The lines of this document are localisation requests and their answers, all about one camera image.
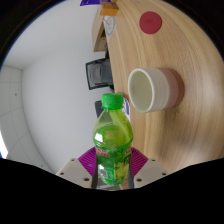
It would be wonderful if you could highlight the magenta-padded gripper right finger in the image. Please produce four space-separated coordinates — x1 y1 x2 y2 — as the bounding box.
128 148 169 189

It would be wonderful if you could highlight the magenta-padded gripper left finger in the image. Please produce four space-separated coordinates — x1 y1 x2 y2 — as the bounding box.
55 147 98 189

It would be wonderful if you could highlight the green drink bottle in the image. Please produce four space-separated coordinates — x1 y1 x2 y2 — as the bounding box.
92 92 134 187

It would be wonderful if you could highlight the white printed leaflet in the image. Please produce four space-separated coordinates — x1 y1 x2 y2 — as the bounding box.
121 97 131 123

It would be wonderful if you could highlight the white and pink cup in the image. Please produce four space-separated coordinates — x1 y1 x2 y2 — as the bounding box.
127 67 185 114

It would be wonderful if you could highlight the grey mesh office chair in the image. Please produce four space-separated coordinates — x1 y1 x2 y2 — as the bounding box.
85 58 115 91

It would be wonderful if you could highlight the wooden side desk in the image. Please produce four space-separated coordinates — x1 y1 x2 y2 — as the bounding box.
92 6 109 53

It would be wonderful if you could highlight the sheet with round print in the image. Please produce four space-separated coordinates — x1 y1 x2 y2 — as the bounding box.
102 15 117 43

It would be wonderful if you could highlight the flat round red coaster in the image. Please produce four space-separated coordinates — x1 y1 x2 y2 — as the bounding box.
138 11 163 35

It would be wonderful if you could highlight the orange cardboard box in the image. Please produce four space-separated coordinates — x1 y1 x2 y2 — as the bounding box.
99 2 120 17

